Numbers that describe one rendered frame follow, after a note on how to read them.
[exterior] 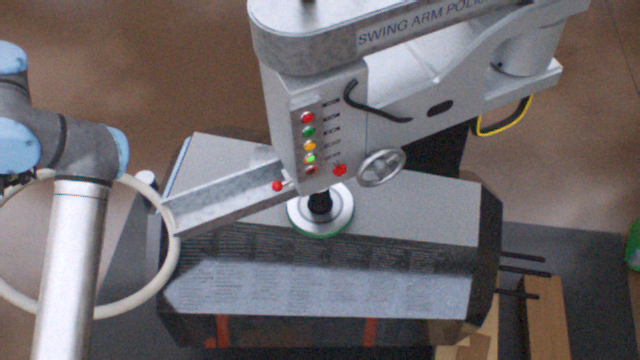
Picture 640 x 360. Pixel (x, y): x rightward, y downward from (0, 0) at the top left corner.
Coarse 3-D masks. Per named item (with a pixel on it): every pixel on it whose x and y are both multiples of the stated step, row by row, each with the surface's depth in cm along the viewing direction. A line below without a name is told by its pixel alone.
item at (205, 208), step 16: (272, 160) 175; (240, 176) 173; (256, 176) 176; (272, 176) 177; (192, 192) 169; (208, 192) 172; (224, 192) 174; (240, 192) 174; (256, 192) 174; (272, 192) 174; (288, 192) 170; (176, 208) 171; (192, 208) 171; (208, 208) 171; (224, 208) 171; (240, 208) 165; (256, 208) 169; (192, 224) 162; (208, 224) 164; (224, 224) 168
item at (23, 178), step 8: (0, 176) 107; (8, 176) 107; (16, 176) 111; (24, 176) 112; (32, 176) 114; (0, 184) 111; (8, 184) 110; (16, 184) 112; (24, 184) 113; (0, 192) 110
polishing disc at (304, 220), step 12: (336, 192) 197; (348, 192) 196; (288, 204) 194; (300, 204) 194; (336, 204) 194; (348, 204) 194; (300, 216) 192; (312, 216) 192; (324, 216) 191; (336, 216) 191; (348, 216) 191; (300, 228) 189; (312, 228) 189; (324, 228) 189; (336, 228) 189
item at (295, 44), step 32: (256, 0) 127; (288, 0) 127; (320, 0) 126; (352, 0) 126; (384, 0) 126; (416, 0) 127; (448, 0) 130; (480, 0) 135; (512, 0) 140; (544, 0) 143; (256, 32) 126; (288, 32) 121; (320, 32) 122; (352, 32) 125; (384, 32) 129; (416, 32) 134; (288, 64) 128; (320, 64) 128
